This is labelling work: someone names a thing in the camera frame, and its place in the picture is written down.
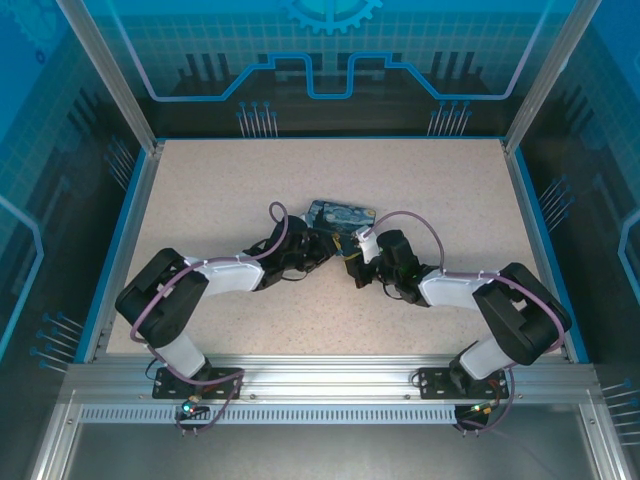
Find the slotted grey cable duct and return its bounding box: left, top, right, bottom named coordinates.
left=78, top=405, right=471, bottom=426

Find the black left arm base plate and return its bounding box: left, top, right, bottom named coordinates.
left=152, top=366, right=246, bottom=401

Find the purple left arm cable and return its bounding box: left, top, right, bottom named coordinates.
left=129, top=201, right=290, bottom=436

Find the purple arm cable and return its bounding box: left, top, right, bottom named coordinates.
left=364, top=210, right=569, bottom=436
left=129, top=201, right=290, bottom=436

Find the aluminium mounting rail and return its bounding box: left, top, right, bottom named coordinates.
left=64, top=353, right=601, bottom=401

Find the starry night print tin box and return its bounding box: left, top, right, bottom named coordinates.
left=305, top=199, right=377, bottom=242

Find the aluminium frame post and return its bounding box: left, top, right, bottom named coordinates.
left=502, top=0, right=606, bottom=156
left=54, top=0, right=166, bottom=156

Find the green lit connector board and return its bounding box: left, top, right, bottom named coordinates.
left=178, top=394, right=211, bottom=420
left=460, top=401, right=495, bottom=420

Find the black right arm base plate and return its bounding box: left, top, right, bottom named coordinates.
left=417, top=366, right=511, bottom=401

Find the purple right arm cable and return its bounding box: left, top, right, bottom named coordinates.
left=364, top=210, right=569, bottom=436

